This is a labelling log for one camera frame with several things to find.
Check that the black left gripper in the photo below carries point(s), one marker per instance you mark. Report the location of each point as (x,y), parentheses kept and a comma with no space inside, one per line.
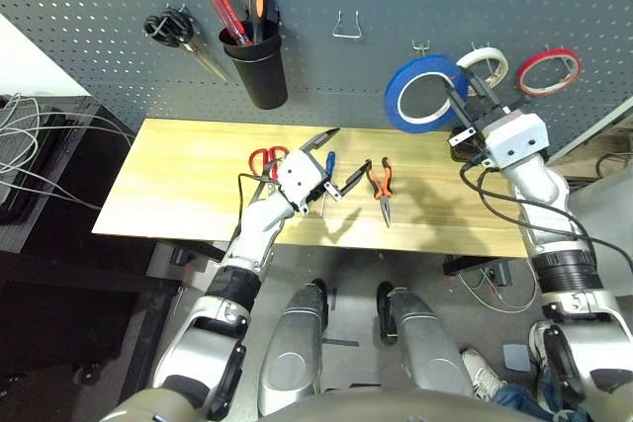
(321,192)

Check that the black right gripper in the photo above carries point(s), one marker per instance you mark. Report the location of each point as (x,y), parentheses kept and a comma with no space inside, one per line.
(472,145)

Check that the orange black long-nose pliers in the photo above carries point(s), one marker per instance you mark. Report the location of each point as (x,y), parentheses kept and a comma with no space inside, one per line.
(383,194)

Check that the blue tape roll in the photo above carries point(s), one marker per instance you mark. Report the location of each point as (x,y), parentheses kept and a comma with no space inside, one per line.
(393,96)

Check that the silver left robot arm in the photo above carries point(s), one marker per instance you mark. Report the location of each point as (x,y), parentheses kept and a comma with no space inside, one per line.
(247,234)

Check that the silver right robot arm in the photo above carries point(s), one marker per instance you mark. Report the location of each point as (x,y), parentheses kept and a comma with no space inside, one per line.
(569,264)

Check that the white tape roll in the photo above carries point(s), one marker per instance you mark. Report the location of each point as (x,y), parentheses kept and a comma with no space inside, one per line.
(482,54)

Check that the small silver peg hook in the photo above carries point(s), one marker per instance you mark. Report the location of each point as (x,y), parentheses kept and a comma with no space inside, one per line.
(420,49)

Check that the red tape roll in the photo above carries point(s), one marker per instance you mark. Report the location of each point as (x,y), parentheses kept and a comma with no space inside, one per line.
(544,54)

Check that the black tool cup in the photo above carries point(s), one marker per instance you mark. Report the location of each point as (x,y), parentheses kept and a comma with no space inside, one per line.
(262,81)

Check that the black floor tape strip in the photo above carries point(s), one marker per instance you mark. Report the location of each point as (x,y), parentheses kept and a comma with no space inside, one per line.
(341,342)

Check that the silver right robot leg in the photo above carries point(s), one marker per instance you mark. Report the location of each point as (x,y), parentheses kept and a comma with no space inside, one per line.
(425,343)

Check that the silver robot leg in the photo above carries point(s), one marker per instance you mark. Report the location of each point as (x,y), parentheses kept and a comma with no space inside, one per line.
(292,362)
(425,343)

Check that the silver left robot leg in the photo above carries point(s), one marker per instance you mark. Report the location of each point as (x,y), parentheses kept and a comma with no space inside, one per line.
(292,362)

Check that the white sneaker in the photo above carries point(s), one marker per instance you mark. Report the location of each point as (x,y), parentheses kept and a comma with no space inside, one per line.
(482,372)
(538,343)

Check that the grey robot torso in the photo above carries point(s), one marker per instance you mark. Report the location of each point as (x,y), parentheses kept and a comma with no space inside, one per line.
(371,407)

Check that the grey foot pedal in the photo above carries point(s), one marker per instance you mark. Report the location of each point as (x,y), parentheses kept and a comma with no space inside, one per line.
(516,357)

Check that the black side table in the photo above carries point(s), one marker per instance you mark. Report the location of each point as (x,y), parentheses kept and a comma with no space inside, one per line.
(74,180)

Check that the blue jeans leg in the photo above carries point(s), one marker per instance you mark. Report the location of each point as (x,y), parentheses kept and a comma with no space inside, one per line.
(524,397)

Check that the black hard case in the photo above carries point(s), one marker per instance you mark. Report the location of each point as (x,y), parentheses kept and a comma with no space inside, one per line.
(20,185)

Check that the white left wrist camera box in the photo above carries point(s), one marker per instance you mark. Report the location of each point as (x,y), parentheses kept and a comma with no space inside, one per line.
(297,175)

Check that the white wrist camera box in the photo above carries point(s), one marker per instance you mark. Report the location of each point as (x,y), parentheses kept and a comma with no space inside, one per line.
(519,138)
(297,175)

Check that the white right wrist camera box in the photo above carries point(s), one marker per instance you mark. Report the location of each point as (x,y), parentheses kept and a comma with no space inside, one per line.
(519,138)

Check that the light grey pegboard frame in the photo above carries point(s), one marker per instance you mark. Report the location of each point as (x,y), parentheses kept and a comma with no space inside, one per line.
(593,130)

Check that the black table bracket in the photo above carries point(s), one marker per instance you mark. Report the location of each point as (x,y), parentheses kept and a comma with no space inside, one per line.
(470,266)

